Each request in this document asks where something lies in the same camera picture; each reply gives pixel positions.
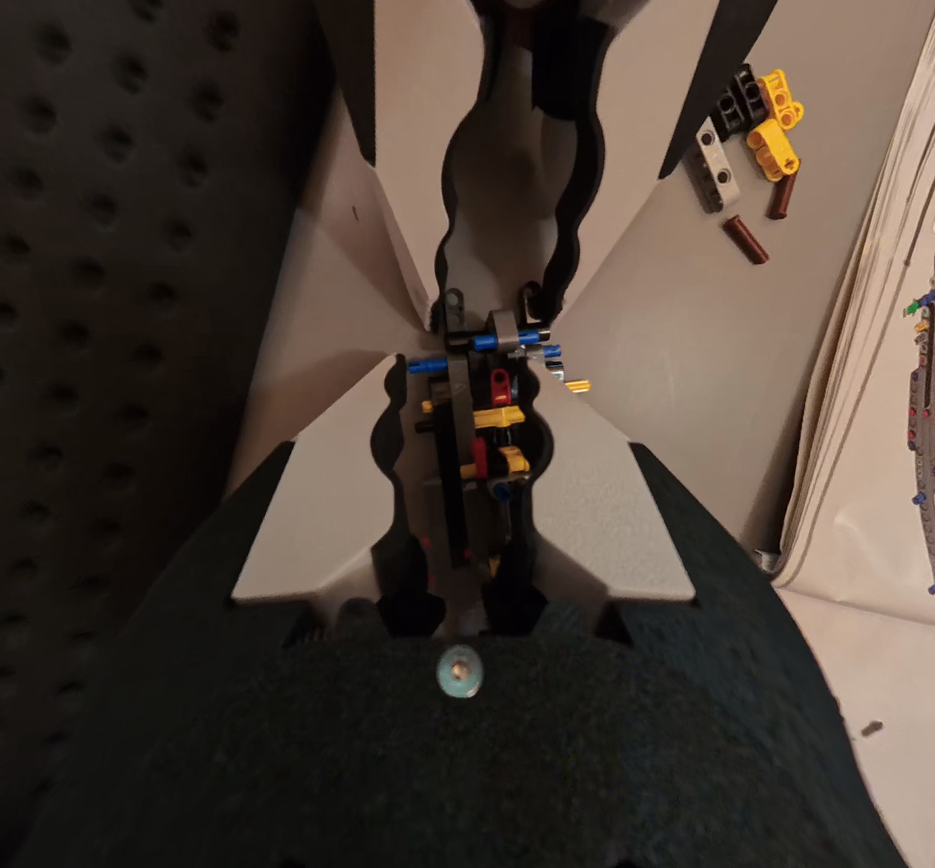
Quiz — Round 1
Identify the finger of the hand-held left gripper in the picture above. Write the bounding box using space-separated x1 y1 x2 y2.
542 0 730 321
373 0 489 333

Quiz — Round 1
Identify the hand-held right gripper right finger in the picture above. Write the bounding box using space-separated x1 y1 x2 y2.
478 355 696 637

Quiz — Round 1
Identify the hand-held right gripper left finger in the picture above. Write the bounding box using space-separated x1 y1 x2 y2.
232 353 447 637

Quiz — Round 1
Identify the multicoloured lego chassis assembly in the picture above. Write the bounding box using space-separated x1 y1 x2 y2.
405 287 590 584

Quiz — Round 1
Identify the black lego connector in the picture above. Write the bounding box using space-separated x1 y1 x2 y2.
711 63 768 143

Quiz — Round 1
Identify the light grey lego beam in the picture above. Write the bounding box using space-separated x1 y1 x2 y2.
693 114 741 216

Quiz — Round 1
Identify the brown lego axle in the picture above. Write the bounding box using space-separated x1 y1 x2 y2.
722 215 771 267
766 170 799 221

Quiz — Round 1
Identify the lego instruction booklet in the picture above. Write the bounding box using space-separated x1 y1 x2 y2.
754 20 935 868

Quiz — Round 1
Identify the black perforated panel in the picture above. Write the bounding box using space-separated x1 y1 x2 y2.
0 0 338 818

